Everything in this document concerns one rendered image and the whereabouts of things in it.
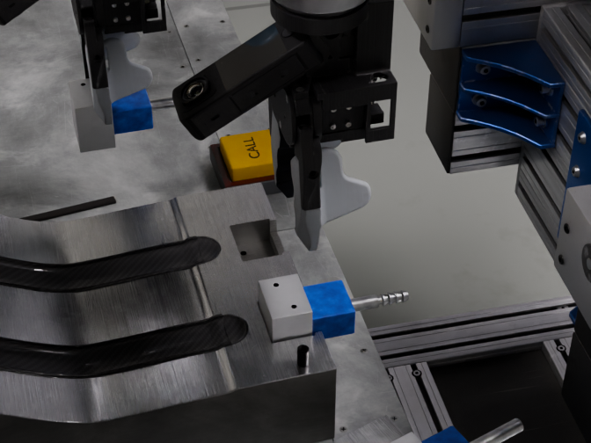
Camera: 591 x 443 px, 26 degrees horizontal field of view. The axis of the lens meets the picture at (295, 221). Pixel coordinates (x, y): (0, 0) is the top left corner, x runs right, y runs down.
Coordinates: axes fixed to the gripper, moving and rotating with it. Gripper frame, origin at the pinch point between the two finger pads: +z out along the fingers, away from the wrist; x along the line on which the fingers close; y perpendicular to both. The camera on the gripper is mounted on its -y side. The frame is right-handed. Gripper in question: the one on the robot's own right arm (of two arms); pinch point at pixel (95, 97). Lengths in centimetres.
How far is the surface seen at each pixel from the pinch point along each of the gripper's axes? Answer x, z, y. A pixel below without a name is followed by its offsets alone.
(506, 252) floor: 64, 95, 81
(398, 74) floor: 129, 95, 81
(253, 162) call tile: -0.1, 11.4, 15.9
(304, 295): -29.6, 3.3, 13.3
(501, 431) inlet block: -44, 9, 26
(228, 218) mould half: -14.6, 6.0, 9.9
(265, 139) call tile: 3.6, 11.4, 18.1
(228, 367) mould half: -33.5, 6.1, 5.6
